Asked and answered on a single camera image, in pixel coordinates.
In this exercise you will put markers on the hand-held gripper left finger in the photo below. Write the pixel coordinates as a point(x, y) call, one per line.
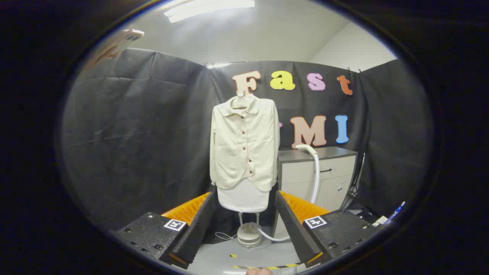
point(198, 225)

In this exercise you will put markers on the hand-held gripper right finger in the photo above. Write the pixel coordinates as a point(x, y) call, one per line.
point(292, 225)

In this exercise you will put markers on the cream button-up shirt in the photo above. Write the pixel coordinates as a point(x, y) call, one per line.
point(237, 152)

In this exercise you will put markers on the grey garment steamer base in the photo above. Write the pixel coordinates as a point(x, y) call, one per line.
point(249, 235)

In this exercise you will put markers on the white clothes hanger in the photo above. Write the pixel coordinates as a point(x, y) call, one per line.
point(240, 100)

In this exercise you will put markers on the yellow black floor tape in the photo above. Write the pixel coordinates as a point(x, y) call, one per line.
point(267, 267)

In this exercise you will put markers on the grey and cream cabinet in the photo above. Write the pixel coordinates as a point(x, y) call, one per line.
point(301, 175)

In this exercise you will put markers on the white ironing board cover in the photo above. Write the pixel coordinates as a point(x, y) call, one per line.
point(242, 198)

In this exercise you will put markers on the black box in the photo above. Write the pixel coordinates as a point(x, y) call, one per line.
point(365, 214)

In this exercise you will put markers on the white box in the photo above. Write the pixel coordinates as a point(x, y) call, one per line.
point(380, 220)

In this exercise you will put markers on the blue white pen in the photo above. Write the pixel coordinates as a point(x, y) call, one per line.
point(397, 210)

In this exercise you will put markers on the ceiling light panel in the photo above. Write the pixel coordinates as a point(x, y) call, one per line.
point(206, 8)

